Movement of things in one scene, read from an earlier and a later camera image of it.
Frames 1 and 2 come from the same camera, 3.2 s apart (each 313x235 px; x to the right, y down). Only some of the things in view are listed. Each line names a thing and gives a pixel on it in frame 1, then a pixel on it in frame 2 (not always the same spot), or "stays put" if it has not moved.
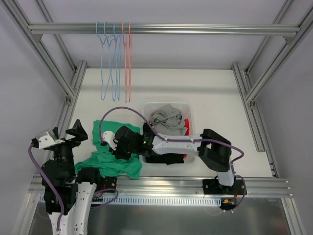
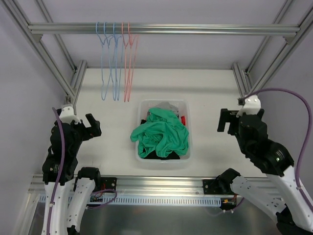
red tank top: [187, 124] to [183, 120]
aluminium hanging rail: [163, 28] stays put
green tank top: [105, 159] to [163, 132]
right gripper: [121, 146] to [231, 121]
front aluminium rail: [148, 186] stays put
